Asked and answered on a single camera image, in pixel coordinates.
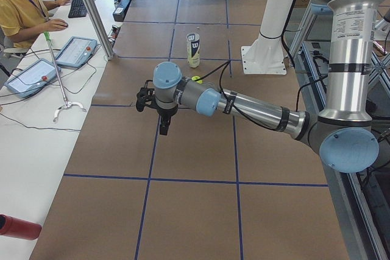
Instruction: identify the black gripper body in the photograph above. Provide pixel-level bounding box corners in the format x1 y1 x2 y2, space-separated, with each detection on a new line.
157 106 178 125

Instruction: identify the yellow Wilson tennis ball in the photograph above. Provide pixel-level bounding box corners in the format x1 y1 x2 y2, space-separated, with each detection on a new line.
191 76 203 84

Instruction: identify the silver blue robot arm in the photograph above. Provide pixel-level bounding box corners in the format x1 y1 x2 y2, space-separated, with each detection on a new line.
151 0 384 173

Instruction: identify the clear tennis ball can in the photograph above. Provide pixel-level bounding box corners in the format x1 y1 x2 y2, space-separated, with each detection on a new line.
186 32 200 68

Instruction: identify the far teach pendant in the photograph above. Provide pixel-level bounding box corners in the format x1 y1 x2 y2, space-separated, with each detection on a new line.
55 36 98 69

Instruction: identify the teach pendant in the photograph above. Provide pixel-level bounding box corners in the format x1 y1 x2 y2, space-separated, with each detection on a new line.
5 58 57 99
55 36 98 69

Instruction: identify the near teach pendant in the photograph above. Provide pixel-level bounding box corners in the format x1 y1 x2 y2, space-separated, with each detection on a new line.
5 58 57 99

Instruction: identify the black keyboard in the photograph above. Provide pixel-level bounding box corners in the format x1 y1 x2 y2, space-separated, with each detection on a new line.
68 0 87 18

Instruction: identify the person in yellow shirt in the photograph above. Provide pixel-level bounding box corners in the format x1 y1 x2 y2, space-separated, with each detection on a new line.
1 0 71 49

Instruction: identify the red bottle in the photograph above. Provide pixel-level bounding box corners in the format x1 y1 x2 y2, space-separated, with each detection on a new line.
1 214 42 241

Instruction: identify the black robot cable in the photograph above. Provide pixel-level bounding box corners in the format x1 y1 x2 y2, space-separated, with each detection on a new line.
199 60 295 130

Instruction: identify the green handled grabber tool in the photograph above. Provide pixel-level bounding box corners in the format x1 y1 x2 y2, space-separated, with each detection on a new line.
43 30 88 124

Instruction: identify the aluminium frame post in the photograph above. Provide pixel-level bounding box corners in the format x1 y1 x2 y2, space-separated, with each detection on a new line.
83 0 114 60

